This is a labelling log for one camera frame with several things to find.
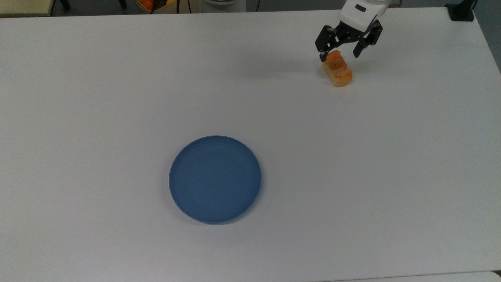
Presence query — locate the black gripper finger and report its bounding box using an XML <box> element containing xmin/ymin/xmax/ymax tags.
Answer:
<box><xmin>353</xmin><ymin>21</ymin><xmax>384</xmax><ymax>59</ymax></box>
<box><xmin>315</xmin><ymin>25</ymin><xmax>337</xmax><ymax>62</ymax></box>

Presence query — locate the orange toy bread loaf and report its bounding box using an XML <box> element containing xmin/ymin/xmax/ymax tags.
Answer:
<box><xmin>322</xmin><ymin>50</ymin><xmax>353</xmax><ymax>87</ymax></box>

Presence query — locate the cardboard box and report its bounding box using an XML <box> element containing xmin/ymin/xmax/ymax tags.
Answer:
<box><xmin>135</xmin><ymin>0</ymin><xmax>179</xmax><ymax>14</ymax></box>

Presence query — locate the white round bucket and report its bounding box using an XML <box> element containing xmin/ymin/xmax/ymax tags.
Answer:
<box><xmin>201</xmin><ymin>0</ymin><xmax>247</xmax><ymax>13</ymax></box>

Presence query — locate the blue round plate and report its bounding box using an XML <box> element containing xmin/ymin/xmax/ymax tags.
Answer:
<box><xmin>169</xmin><ymin>136</ymin><xmax>262</xmax><ymax>224</ymax></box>

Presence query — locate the light wooden desk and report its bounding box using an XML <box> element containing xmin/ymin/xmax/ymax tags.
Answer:
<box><xmin>0</xmin><ymin>0</ymin><xmax>56</xmax><ymax>17</ymax></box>

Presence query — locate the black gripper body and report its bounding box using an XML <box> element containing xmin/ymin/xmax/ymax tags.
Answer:
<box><xmin>332</xmin><ymin>20</ymin><xmax>377</xmax><ymax>40</ymax></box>

